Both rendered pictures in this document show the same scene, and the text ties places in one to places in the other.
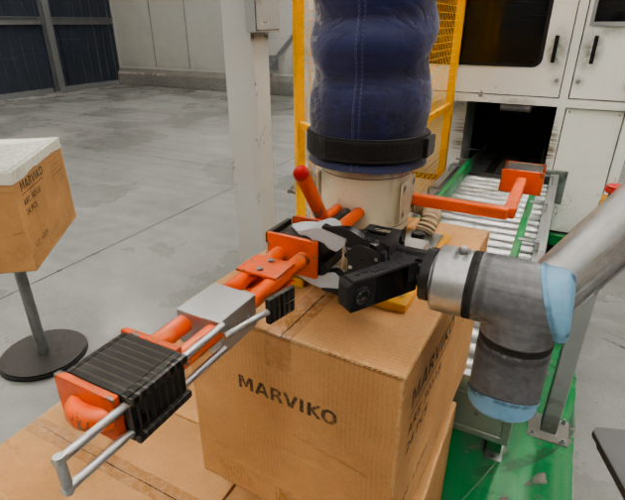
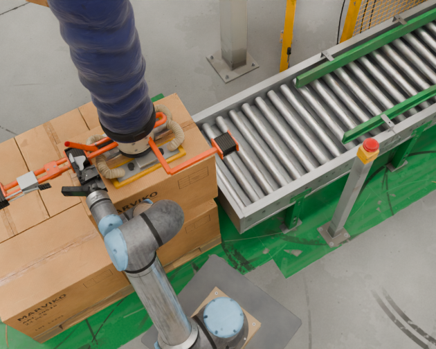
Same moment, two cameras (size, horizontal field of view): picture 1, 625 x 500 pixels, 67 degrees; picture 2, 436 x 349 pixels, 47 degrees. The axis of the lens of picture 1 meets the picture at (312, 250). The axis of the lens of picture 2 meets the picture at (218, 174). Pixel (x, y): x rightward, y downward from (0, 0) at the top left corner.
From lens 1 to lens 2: 1.82 m
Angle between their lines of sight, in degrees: 43
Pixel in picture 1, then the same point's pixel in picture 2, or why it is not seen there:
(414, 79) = (121, 119)
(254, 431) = not seen: hidden behind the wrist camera
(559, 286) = (102, 225)
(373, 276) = (69, 191)
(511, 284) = (95, 216)
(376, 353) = not seen: hidden behind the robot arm
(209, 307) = (23, 181)
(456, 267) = (90, 201)
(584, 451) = (338, 255)
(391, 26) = (103, 106)
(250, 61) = not seen: outside the picture
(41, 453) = (43, 140)
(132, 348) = not seen: outside the picture
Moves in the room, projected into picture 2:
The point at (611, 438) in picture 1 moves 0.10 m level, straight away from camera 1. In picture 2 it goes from (214, 261) to (234, 255)
